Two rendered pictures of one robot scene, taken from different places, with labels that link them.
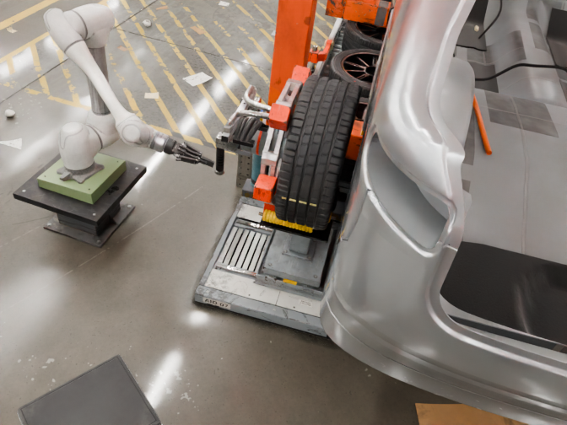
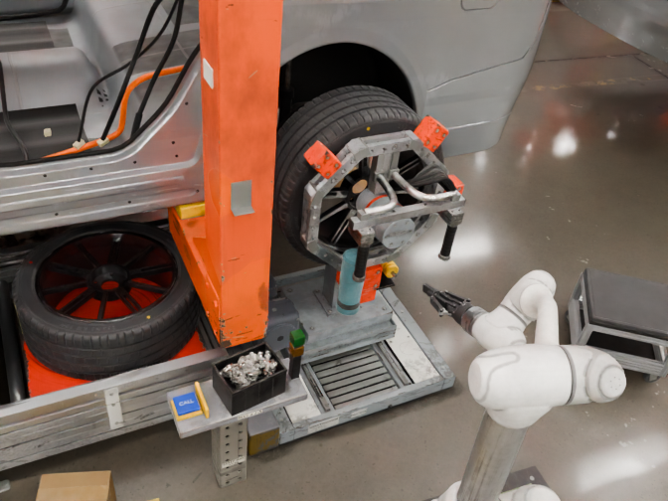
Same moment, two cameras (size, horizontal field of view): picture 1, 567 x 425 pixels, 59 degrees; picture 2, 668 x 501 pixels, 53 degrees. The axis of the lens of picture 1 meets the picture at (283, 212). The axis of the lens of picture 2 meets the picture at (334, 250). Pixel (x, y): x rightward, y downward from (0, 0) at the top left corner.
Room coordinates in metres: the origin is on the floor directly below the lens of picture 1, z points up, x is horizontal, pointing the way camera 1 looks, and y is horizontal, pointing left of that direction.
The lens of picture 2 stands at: (3.14, 1.53, 2.23)
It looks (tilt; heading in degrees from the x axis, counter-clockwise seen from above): 39 degrees down; 232
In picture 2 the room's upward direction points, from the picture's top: 7 degrees clockwise
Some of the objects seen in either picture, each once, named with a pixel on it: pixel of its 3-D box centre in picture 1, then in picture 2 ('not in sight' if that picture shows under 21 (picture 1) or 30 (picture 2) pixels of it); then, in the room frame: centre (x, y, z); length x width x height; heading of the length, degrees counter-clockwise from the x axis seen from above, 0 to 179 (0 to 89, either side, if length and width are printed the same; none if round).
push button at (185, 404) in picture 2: not in sight; (186, 405); (2.67, 0.27, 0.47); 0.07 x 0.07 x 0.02; 82
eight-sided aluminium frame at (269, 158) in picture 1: (282, 144); (375, 205); (1.85, 0.05, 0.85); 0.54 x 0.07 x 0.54; 172
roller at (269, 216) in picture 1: (288, 221); (378, 252); (1.71, -0.03, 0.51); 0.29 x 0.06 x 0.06; 82
